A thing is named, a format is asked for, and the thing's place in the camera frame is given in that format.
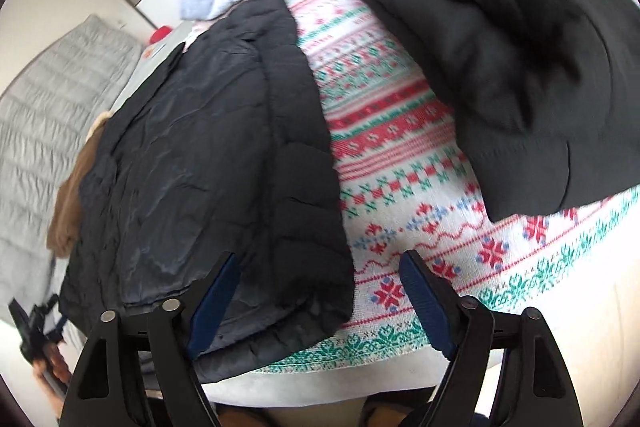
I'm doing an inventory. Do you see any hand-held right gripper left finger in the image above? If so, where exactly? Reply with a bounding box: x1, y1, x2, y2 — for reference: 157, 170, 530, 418
59, 251, 242, 427

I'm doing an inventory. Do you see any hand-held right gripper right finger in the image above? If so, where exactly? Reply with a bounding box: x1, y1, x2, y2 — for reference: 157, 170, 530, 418
399, 249, 585, 427

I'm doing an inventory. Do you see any black puffer jacket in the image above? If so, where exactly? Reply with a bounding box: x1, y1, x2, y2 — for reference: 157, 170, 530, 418
57, 0, 357, 383

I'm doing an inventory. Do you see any person's left hand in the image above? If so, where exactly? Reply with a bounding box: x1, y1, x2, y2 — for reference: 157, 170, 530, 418
31, 341, 72, 389

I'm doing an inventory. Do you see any brown slipper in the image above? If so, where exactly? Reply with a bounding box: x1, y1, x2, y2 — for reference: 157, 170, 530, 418
362, 394, 426, 427
220, 404, 273, 427

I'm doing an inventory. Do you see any brown garment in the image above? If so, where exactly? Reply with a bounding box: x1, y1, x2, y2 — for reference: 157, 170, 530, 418
46, 112, 110, 259

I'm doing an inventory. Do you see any patterned knit blanket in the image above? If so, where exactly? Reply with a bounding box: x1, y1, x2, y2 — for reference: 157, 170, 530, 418
250, 0, 640, 375

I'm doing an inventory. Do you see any grey quilted mat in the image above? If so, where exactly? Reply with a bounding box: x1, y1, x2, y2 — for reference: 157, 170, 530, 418
0, 14, 146, 323

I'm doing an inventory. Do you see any black sweater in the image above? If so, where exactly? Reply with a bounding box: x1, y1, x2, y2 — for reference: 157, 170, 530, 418
347, 0, 640, 223

